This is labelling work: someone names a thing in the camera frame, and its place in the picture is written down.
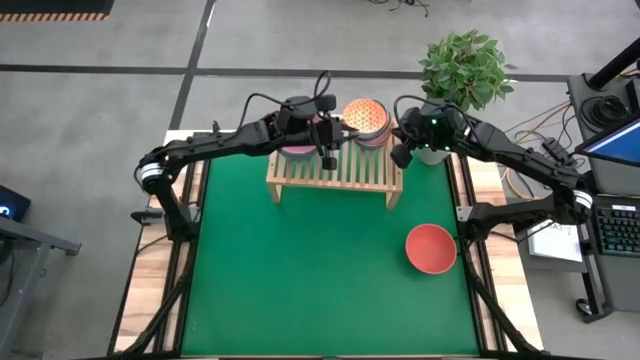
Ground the orange honeycomb patterned bowl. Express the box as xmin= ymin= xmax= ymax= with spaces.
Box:
xmin=342 ymin=98 xmax=389 ymax=142

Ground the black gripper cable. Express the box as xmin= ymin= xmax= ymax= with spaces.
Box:
xmin=238 ymin=69 xmax=334 ymax=132
xmin=392 ymin=93 xmax=474 ymax=132

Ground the coiled black cable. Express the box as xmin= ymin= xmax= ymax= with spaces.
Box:
xmin=581 ymin=93 xmax=632 ymax=132

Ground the black device with blue light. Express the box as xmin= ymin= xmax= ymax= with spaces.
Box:
xmin=0 ymin=183 xmax=32 ymax=224

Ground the blue bowl red patterned outside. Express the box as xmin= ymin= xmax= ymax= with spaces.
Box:
xmin=355 ymin=117 xmax=395 ymax=150

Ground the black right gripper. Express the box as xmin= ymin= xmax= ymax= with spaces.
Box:
xmin=387 ymin=104 xmax=444 ymax=170

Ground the black backlit keyboard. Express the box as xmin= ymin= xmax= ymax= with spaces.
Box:
xmin=592 ymin=203 xmax=640 ymax=260

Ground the black stand pole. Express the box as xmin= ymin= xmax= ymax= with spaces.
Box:
xmin=586 ymin=35 xmax=640 ymax=92

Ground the computer monitor with blue screen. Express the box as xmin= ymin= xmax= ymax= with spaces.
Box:
xmin=574 ymin=113 xmax=640 ymax=169

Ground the black mat with hazard stripes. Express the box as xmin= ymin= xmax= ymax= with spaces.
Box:
xmin=0 ymin=0 xmax=116 ymax=23

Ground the green table mat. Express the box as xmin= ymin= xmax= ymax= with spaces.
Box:
xmin=180 ymin=137 xmax=481 ymax=357

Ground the white paper sheet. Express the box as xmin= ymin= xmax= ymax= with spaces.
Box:
xmin=526 ymin=222 xmax=585 ymax=265

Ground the orange floor cable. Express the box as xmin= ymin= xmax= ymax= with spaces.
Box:
xmin=491 ymin=101 xmax=574 ymax=201

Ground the black power strip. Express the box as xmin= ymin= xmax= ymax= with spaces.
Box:
xmin=541 ymin=136 xmax=577 ymax=170

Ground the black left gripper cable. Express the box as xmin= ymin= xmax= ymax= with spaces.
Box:
xmin=238 ymin=69 xmax=334 ymax=132

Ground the black floor cable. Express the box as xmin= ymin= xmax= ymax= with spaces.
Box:
xmin=368 ymin=0 xmax=431 ymax=17

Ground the potted green plant white pot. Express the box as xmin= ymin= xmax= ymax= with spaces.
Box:
xmin=417 ymin=28 xmax=519 ymax=167

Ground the grey side table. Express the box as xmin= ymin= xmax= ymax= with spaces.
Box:
xmin=0 ymin=214 xmax=83 ymax=359

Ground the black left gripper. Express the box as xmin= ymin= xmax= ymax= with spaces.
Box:
xmin=308 ymin=94 xmax=360 ymax=171

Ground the wooden slatted shelf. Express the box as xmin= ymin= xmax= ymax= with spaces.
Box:
xmin=265 ymin=111 xmax=405 ymax=212

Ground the grey equipment cart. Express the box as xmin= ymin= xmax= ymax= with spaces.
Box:
xmin=566 ymin=72 xmax=640 ymax=324

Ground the large pink bowl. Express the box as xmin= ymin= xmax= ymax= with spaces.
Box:
xmin=272 ymin=110 xmax=321 ymax=162

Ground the large red bowl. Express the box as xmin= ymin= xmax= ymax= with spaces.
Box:
xmin=405 ymin=223 xmax=458 ymax=275

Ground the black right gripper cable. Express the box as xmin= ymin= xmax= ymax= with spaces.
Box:
xmin=392 ymin=93 xmax=474 ymax=132

